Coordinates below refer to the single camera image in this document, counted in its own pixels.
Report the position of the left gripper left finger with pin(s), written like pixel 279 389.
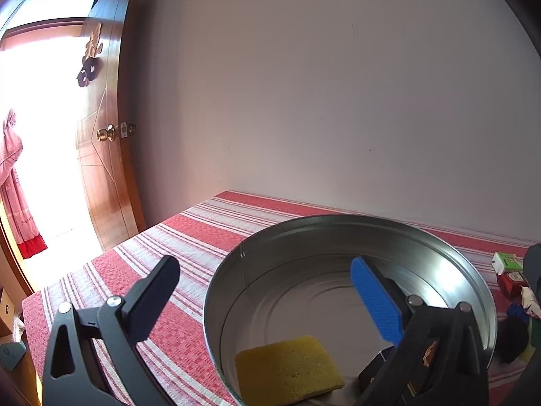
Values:
pixel 73 374

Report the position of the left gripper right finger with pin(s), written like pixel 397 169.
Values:
pixel 437 357

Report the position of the round metal tin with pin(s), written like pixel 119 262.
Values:
pixel 293 279

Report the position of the yellow sponge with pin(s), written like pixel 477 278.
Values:
pixel 286 372

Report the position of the red snack packet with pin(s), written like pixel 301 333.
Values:
pixel 511 284

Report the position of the green tissue pack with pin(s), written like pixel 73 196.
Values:
pixel 506 263

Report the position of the red hanging cloth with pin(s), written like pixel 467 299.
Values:
pixel 24 229

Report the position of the red striped tablecloth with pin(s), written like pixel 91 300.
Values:
pixel 172 315

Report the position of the wooden door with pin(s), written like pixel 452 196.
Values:
pixel 106 166

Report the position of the brass door knob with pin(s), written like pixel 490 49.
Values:
pixel 111 132

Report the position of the door hanging ornament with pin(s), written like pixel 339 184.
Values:
pixel 90 63

